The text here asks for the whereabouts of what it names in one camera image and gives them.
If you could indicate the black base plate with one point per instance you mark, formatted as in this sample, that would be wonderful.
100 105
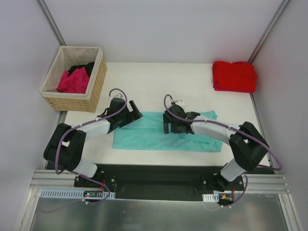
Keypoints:
165 183

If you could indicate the black t shirt in basket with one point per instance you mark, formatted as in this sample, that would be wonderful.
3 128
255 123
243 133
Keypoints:
88 67

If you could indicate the aluminium rail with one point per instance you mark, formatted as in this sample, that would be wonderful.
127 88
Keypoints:
257 183

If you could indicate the wicker laundry basket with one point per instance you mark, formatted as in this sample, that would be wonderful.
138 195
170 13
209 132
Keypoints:
66 57

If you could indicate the teal t shirt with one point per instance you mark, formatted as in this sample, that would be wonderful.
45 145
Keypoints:
147 134

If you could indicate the aluminium frame post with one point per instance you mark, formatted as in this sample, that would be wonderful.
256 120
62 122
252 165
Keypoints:
51 22
270 27

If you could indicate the grey cable duct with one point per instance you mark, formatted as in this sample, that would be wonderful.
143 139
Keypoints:
76 194
211 197

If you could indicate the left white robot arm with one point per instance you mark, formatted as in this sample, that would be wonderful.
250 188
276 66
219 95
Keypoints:
65 148

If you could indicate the right grey cable duct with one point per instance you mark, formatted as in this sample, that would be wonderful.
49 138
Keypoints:
211 197

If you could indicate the left aluminium frame post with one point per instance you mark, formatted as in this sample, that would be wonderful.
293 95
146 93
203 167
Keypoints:
51 22

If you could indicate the pink t shirt in basket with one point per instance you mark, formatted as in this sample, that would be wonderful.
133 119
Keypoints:
75 82

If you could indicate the red t shirt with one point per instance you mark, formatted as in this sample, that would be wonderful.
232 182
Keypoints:
233 75

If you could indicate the right aluminium frame post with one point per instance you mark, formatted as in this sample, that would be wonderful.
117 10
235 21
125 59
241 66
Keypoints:
270 27

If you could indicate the left grey cable duct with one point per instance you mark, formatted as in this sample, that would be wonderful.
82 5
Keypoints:
76 194

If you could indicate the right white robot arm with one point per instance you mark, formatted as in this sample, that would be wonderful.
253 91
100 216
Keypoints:
247 145

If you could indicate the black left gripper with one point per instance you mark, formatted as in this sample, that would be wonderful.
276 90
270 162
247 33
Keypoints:
128 115

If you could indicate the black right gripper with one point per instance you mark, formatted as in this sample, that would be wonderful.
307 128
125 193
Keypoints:
172 122

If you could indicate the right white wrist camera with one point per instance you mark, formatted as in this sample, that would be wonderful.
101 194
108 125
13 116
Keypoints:
178 102

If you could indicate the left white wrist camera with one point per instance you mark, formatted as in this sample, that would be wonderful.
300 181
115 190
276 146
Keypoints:
116 96

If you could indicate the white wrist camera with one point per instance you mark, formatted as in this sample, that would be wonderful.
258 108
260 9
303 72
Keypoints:
116 96
178 102

